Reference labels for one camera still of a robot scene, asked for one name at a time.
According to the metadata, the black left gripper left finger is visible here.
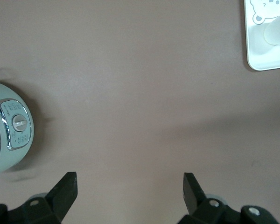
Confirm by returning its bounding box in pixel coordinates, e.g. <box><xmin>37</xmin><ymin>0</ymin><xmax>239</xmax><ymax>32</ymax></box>
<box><xmin>0</xmin><ymin>172</ymin><xmax>78</xmax><ymax>224</ymax></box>

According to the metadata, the grey-green electric cooking pot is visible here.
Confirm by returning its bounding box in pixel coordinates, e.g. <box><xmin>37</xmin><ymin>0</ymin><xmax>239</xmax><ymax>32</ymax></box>
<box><xmin>0</xmin><ymin>80</ymin><xmax>35</xmax><ymax>176</ymax></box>

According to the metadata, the cream bear print tray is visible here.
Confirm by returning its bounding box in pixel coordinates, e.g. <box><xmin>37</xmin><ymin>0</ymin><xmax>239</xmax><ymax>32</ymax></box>
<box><xmin>244</xmin><ymin>0</ymin><xmax>280</xmax><ymax>71</ymax></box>

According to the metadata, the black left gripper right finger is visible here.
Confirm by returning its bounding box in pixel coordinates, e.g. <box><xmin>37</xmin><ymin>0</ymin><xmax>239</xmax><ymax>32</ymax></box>
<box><xmin>183</xmin><ymin>172</ymin><xmax>279</xmax><ymax>224</ymax></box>

